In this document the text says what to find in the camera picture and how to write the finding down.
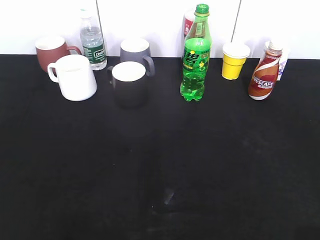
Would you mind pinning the cola bottle red label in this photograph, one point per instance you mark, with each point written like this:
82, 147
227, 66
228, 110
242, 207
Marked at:
188, 19

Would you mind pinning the black ceramic mug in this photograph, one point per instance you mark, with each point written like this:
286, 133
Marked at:
129, 84

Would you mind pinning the white small drink bottle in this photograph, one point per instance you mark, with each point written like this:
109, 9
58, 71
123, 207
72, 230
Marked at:
283, 63

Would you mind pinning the yellow paper cup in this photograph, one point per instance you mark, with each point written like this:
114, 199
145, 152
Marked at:
234, 57

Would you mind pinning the green Sprite bottle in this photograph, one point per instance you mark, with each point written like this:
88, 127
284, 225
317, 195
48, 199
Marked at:
196, 56

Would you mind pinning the white ceramic mug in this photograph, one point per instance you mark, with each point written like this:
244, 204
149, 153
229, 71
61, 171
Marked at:
74, 76

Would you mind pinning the clear water bottle green label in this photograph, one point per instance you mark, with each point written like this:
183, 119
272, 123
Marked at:
92, 40

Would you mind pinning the dark red ceramic mug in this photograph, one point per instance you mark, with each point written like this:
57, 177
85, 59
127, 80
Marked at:
51, 48

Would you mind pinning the brown Nescafe coffee bottle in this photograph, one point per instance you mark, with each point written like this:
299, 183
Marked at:
266, 72

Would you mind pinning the grey ceramic mug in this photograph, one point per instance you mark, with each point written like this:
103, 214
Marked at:
137, 50

